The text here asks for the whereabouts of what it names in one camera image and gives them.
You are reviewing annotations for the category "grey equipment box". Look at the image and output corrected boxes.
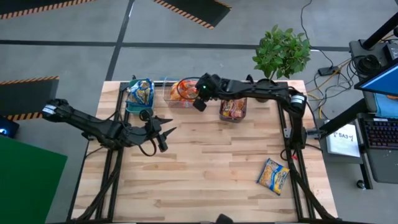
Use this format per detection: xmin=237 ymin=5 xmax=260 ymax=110
xmin=348 ymin=39 xmax=398 ymax=78

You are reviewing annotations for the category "clear plastic bin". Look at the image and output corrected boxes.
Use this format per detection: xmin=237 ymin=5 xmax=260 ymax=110
xmin=161 ymin=75 xmax=209 ymax=109

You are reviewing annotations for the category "blue Maruchan noodle pack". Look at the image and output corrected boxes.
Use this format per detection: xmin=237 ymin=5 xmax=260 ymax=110
xmin=125 ymin=86 xmax=141 ymax=105
xmin=256 ymin=157 xmax=290 ymax=196
xmin=133 ymin=78 xmax=155 ymax=106

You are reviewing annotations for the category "teal plastic bin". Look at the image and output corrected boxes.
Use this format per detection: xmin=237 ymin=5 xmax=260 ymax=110
xmin=124 ymin=77 xmax=155 ymax=116

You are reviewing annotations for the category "smoky grey plastic bin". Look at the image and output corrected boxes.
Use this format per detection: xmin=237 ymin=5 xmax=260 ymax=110
xmin=218 ymin=93 xmax=249 ymax=123

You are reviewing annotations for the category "green potted plant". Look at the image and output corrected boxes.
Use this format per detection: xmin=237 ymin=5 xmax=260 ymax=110
xmin=251 ymin=24 xmax=312 ymax=103

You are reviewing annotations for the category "black table-level camera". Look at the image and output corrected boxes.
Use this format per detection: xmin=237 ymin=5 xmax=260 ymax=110
xmin=215 ymin=213 xmax=234 ymax=224

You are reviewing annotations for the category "yellow floor cable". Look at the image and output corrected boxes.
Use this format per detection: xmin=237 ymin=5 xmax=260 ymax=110
xmin=306 ymin=57 xmax=354 ymax=111

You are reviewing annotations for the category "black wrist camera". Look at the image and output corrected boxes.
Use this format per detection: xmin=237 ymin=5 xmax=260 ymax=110
xmin=157 ymin=134 xmax=169 ymax=153
xmin=192 ymin=98 xmax=208 ymax=113

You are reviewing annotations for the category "black device with blue light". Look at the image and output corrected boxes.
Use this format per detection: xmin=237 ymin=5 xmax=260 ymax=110
xmin=0 ymin=116 xmax=20 ymax=139

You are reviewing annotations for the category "red Maruchan noodle pack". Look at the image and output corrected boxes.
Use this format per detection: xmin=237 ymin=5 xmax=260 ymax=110
xmin=232 ymin=98 xmax=248 ymax=118
xmin=221 ymin=98 xmax=236 ymax=118

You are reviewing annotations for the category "grey sign stand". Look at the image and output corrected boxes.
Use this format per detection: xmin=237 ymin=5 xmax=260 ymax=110
xmin=319 ymin=123 xmax=365 ymax=165

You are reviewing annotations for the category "green floor mat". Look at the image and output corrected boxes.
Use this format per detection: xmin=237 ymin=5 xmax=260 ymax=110
xmin=0 ymin=134 xmax=68 ymax=224

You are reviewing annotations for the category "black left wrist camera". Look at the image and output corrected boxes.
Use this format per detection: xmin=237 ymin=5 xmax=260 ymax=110
xmin=157 ymin=134 xmax=169 ymax=153

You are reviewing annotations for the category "black diagonal stand leg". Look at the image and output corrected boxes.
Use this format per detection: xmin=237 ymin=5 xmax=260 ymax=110
xmin=320 ymin=98 xmax=369 ymax=139

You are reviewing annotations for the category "white paper sign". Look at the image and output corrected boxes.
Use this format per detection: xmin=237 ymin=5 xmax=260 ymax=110
xmin=325 ymin=123 xmax=361 ymax=158

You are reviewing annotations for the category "black power adapter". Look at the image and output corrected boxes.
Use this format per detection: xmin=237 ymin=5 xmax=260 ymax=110
xmin=317 ymin=65 xmax=341 ymax=77

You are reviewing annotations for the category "black pole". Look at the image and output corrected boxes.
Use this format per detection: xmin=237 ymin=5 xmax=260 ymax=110
xmin=360 ymin=12 xmax=398 ymax=50

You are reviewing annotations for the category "black backlit keyboard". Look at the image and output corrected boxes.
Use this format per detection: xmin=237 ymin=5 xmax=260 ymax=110
xmin=362 ymin=118 xmax=398 ymax=151

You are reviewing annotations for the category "black hazard-striped floor mat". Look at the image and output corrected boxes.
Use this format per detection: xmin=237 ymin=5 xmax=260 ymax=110
xmin=152 ymin=0 xmax=233 ymax=30
xmin=0 ymin=75 xmax=60 ymax=122

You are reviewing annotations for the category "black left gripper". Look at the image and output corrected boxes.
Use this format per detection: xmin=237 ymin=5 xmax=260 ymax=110
xmin=127 ymin=115 xmax=178 ymax=146

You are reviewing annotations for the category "black floor cable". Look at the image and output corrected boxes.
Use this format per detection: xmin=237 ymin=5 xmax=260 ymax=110
xmin=299 ymin=0 xmax=335 ymax=68

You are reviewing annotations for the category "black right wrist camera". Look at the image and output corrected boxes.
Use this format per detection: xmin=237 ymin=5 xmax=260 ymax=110
xmin=192 ymin=98 xmax=208 ymax=113

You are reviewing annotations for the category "coiled black cable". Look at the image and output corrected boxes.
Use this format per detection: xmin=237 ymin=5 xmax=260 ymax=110
xmin=353 ymin=54 xmax=382 ymax=77

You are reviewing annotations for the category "grey keyboard tray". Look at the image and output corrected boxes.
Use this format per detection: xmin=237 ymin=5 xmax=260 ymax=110
xmin=356 ymin=112 xmax=398 ymax=184

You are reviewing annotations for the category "orange Maruchan noodle pack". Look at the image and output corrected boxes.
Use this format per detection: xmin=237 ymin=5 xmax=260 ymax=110
xmin=177 ymin=79 xmax=200 ymax=101
xmin=169 ymin=81 xmax=184 ymax=102

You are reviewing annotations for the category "computer monitor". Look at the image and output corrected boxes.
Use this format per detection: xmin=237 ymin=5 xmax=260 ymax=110
xmin=353 ymin=57 xmax=398 ymax=97

